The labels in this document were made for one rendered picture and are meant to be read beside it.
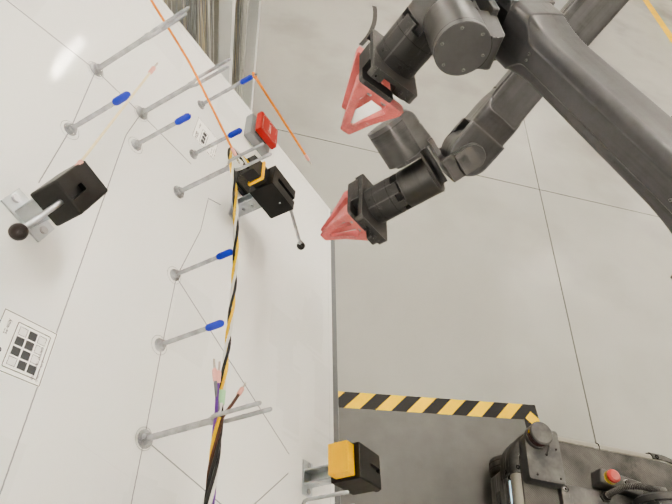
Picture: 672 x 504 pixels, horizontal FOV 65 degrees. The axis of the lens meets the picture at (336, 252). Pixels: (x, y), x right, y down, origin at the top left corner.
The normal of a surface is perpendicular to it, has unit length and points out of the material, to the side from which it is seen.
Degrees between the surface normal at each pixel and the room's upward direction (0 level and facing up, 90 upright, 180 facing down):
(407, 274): 0
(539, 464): 0
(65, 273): 50
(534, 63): 90
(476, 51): 90
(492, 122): 59
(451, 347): 0
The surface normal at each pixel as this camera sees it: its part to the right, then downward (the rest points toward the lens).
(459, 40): 0.07, 0.76
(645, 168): -0.92, 0.14
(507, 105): 0.07, 0.15
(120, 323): 0.87, -0.33
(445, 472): 0.19, -0.65
